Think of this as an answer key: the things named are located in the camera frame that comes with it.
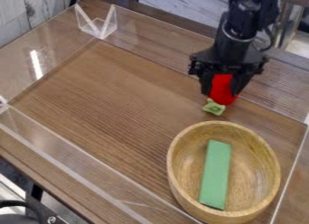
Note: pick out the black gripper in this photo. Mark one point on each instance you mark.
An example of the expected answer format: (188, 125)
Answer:
(229, 56)

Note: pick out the red plush strawberry green leaf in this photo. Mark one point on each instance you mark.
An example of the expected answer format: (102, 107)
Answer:
(220, 97)

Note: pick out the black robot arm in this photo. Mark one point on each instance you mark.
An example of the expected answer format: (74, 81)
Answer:
(247, 21)

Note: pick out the metal table leg background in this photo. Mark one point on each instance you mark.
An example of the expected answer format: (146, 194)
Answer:
(279, 29)

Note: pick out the oval wooden bowl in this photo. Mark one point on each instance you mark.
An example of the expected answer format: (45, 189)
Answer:
(255, 173)

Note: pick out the green rectangular block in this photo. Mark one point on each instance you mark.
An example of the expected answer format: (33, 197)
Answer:
(216, 175)

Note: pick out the clear acrylic corner bracket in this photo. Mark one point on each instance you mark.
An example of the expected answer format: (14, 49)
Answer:
(97, 27)

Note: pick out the clear acrylic tray wall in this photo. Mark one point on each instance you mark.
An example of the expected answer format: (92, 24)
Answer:
(101, 193)

